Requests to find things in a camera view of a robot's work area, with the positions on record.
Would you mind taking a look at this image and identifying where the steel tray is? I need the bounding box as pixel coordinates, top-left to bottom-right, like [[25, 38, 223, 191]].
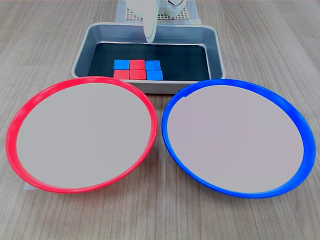
[[71, 21, 227, 95]]

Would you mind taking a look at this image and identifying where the red cube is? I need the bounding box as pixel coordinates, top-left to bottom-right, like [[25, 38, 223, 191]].
[[113, 69, 131, 81], [129, 59, 147, 71], [129, 69, 147, 81]]

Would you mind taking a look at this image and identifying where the white plate with red rim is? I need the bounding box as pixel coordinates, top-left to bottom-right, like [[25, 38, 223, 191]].
[[6, 76, 159, 195]]

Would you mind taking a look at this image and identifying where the blue cube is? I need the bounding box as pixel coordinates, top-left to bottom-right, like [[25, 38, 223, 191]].
[[145, 60, 161, 72], [145, 70, 164, 82], [113, 59, 131, 71]]

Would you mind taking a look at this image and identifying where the pale perforated plate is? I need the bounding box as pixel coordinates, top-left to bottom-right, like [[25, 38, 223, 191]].
[[124, 6, 191, 22]]

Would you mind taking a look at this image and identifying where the black mat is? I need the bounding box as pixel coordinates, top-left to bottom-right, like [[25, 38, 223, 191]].
[[87, 42, 210, 82]]

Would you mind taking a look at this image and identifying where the white plate with blue rim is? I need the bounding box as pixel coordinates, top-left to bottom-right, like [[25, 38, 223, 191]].
[[161, 78, 317, 199]]

